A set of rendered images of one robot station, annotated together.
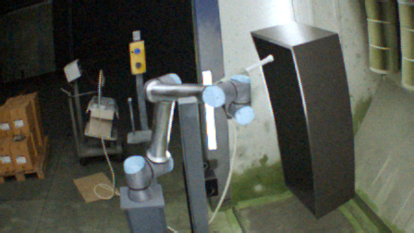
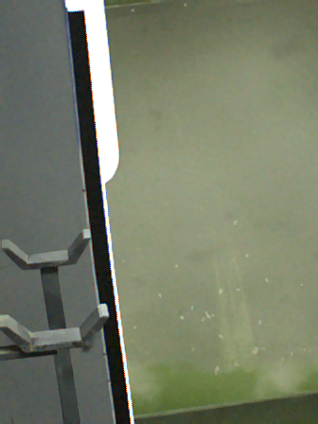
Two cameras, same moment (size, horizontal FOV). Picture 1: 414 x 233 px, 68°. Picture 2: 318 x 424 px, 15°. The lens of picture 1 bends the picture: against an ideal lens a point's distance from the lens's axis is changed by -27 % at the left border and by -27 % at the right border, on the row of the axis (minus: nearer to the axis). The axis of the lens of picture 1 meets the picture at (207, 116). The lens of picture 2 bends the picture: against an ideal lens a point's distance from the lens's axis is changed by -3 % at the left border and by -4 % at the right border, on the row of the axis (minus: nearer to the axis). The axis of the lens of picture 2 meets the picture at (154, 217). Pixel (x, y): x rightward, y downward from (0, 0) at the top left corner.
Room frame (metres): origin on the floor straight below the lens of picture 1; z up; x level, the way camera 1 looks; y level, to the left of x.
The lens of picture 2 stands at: (2.85, 1.39, 1.40)
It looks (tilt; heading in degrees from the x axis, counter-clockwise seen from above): 15 degrees down; 274
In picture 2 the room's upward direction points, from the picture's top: 6 degrees counter-clockwise
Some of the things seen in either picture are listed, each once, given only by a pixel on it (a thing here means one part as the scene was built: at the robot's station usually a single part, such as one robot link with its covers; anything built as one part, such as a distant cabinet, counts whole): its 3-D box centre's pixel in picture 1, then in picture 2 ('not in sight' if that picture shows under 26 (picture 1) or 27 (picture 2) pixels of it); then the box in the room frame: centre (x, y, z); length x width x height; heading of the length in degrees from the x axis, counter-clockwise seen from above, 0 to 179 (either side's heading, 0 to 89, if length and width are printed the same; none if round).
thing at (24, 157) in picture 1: (22, 152); not in sight; (3.87, 2.44, 0.32); 0.38 x 0.29 x 0.36; 16
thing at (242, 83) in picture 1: (239, 89); not in sight; (1.80, -0.15, 1.46); 0.12 x 0.09 x 0.12; 131
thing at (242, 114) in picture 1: (241, 111); not in sight; (1.81, -0.16, 1.35); 0.12 x 0.09 x 0.10; 16
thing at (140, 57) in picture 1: (138, 57); not in sight; (3.12, 0.51, 1.42); 0.12 x 0.06 x 0.26; 99
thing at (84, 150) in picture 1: (90, 110); not in sight; (4.39, 1.41, 0.64); 0.73 x 0.50 x 1.27; 100
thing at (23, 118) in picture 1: (22, 117); not in sight; (4.24, 2.52, 0.69); 0.38 x 0.29 x 0.36; 10
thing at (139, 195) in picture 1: (139, 190); not in sight; (2.29, 0.49, 0.69); 0.19 x 0.19 x 0.10
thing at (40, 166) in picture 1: (25, 158); not in sight; (4.24, 2.65, 0.07); 1.20 x 0.80 x 0.14; 16
